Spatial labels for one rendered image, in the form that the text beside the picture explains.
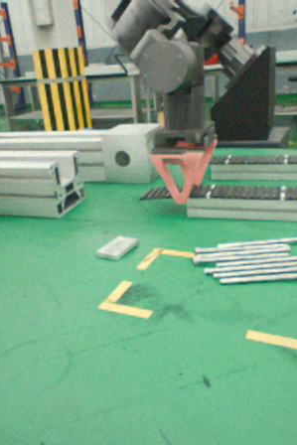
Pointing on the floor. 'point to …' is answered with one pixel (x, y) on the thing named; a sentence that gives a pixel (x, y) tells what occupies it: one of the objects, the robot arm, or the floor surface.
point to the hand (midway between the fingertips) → (187, 190)
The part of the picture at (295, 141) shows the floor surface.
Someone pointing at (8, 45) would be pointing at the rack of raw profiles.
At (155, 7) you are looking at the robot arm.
